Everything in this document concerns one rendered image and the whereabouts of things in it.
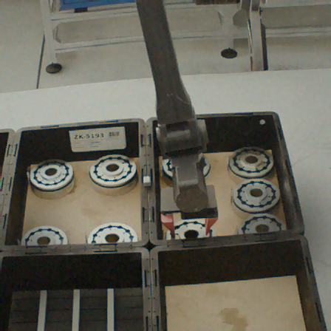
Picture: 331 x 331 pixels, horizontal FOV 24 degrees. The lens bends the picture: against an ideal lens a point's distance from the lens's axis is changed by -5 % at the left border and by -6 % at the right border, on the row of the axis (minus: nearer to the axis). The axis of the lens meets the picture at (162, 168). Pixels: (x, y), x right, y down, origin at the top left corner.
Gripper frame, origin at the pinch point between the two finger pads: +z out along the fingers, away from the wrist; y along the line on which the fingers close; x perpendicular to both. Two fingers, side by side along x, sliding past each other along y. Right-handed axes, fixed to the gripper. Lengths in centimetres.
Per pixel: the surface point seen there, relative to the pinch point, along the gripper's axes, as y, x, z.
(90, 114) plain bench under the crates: -24, 65, 17
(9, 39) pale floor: -80, 236, 88
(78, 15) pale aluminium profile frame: -39, 201, 59
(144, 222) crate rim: -8.7, -1.1, -4.6
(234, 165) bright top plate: 11.0, 20.9, 1.4
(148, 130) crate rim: -7.0, 25.8, -5.8
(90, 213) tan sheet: -20.5, 11.6, 4.0
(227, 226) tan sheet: 8.0, 4.8, 4.1
